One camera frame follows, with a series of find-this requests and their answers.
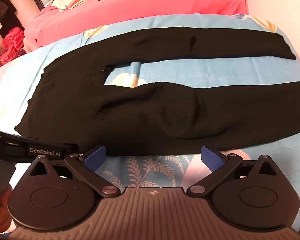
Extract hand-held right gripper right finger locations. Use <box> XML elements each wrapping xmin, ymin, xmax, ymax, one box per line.
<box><xmin>187</xmin><ymin>145</ymin><xmax>278</xmax><ymax>197</ymax></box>

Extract black pants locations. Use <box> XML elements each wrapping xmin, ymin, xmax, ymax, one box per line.
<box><xmin>14</xmin><ymin>26</ymin><xmax>300</xmax><ymax>156</ymax></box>

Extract blue floral blanket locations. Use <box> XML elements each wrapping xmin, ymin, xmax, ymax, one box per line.
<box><xmin>0</xmin><ymin>14</ymin><xmax>300</xmax><ymax>230</ymax></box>

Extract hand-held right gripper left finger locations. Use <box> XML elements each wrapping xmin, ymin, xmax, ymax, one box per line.
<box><xmin>30</xmin><ymin>145</ymin><xmax>121</xmax><ymax>197</ymax></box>

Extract person's left hand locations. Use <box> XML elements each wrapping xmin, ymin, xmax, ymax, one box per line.
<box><xmin>0</xmin><ymin>186</ymin><xmax>14</xmax><ymax>233</ymax></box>

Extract black hanging clothing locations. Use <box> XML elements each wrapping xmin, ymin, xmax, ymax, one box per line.
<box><xmin>0</xmin><ymin>0</ymin><xmax>23</xmax><ymax>38</ymax></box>

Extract red bed sheet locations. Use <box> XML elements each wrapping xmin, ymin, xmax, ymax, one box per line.
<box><xmin>24</xmin><ymin>0</ymin><xmax>248</xmax><ymax>48</ymax></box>

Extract stack of red cloths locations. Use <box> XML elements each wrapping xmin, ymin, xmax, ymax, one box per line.
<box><xmin>0</xmin><ymin>27</ymin><xmax>27</xmax><ymax>66</ymax></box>

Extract cream towel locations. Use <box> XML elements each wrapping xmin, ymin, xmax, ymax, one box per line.
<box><xmin>52</xmin><ymin>0</ymin><xmax>98</xmax><ymax>10</ymax></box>

